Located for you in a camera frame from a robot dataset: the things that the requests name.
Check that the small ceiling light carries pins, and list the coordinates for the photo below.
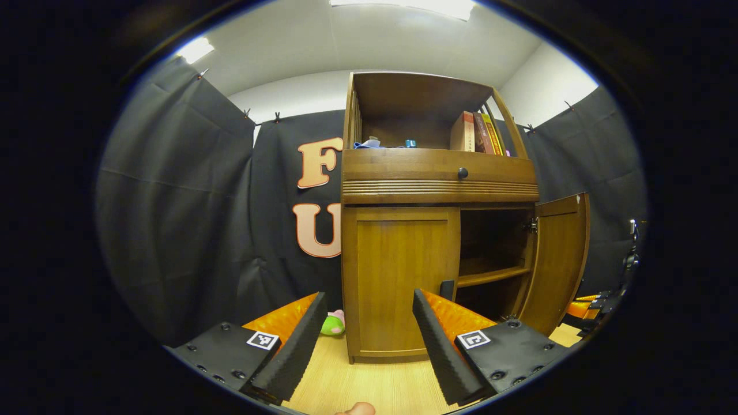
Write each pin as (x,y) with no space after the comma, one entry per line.
(195,50)

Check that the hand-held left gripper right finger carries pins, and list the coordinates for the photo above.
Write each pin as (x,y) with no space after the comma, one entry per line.
(435,346)

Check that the black metal stand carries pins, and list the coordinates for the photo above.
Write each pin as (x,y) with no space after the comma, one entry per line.
(632,259)

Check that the black backdrop cloth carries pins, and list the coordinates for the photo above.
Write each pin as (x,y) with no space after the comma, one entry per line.
(184,202)

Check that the long ceiling light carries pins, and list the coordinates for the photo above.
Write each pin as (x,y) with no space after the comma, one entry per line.
(415,6)

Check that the wooden double-door shoe cabinet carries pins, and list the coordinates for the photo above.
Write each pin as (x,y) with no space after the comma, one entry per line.
(415,104)

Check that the tan book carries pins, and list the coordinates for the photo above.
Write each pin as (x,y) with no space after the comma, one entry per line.
(462,132)

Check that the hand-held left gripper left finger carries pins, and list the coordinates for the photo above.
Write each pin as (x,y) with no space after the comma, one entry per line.
(300,340)

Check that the black round drawer knob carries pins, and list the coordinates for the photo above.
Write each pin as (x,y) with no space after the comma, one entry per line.
(462,173)

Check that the yellow book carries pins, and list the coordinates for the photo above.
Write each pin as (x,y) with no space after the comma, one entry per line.
(493,135)

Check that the green plush toy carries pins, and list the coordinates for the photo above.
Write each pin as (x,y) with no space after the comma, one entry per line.
(333,325)

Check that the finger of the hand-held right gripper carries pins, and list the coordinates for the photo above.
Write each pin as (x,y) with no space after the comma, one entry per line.
(579,308)

